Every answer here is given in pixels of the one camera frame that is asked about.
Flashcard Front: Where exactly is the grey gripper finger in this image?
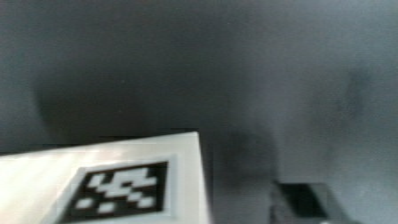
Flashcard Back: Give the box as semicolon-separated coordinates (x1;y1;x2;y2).
270;182;350;224

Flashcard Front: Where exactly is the white drawer front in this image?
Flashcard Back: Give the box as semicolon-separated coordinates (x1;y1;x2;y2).
0;132;211;224

